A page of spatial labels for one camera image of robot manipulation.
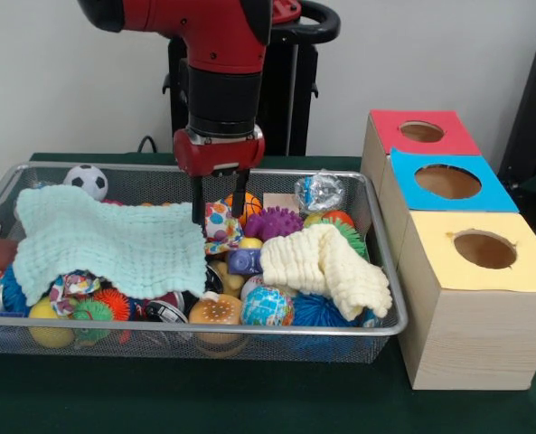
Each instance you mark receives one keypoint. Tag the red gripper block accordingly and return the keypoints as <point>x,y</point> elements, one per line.
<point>195,153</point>

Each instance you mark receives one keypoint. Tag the colourful polka dot cloth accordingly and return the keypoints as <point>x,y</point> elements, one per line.
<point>220,223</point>

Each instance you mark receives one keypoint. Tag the mint green waffle cloth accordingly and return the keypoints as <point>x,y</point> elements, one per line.
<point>114,244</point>

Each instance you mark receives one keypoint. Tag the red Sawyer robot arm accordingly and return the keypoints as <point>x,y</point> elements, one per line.
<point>218,40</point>

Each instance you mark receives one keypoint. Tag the shallow clear mesh bin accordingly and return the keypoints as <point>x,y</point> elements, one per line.
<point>150,181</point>

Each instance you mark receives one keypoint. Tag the wooden box with three holes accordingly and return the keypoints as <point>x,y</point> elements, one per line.
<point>475,334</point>

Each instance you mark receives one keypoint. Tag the small orange basketball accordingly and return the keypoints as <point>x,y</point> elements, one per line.
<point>253,205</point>

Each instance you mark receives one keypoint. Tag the purple spiky toy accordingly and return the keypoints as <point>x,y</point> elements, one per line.
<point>272,222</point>

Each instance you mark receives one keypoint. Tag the burger squeeze toy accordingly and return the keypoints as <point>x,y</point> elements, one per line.
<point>215,309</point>

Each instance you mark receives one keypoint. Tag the cream waffle cloth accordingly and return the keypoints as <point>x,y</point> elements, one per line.
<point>313,262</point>

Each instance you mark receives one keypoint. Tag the globe print ball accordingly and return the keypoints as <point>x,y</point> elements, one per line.
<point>267,306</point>

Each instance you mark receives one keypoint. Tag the small soccer ball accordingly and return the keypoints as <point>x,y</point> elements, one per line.
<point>86,182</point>

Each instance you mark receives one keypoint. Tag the dark green spiky ball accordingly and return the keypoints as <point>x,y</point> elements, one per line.
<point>355,239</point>

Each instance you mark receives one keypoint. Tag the dark green table cloth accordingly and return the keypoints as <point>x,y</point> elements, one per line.
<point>204,398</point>

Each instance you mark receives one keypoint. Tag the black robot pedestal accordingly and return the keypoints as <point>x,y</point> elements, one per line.
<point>301,90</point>

